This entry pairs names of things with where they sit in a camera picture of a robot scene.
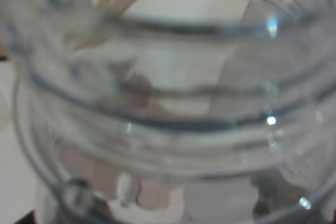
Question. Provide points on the clear plastic water bottle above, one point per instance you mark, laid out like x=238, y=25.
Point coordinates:
x=176, y=111

